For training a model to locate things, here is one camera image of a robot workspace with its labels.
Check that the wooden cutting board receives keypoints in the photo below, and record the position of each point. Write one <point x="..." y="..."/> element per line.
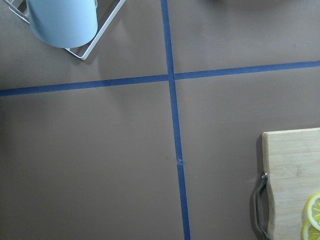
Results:
<point x="291" y="159"/>

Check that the blue plastic cup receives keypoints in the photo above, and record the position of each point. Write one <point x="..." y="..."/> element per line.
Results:
<point x="63" y="23"/>

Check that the upper lemon slice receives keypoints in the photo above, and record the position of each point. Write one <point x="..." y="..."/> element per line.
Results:
<point x="313" y="212"/>

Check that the lemon slice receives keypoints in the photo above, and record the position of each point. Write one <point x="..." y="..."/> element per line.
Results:
<point x="309" y="232"/>
<point x="313" y="212"/>

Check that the lower lemon slice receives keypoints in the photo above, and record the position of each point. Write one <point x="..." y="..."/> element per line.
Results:
<point x="309" y="232"/>

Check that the cutting board metal handle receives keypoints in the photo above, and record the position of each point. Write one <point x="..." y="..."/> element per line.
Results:
<point x="258" y="204"/>

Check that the white wire cup rack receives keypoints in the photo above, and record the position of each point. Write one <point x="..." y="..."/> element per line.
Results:
<point x="106" y="11"/>

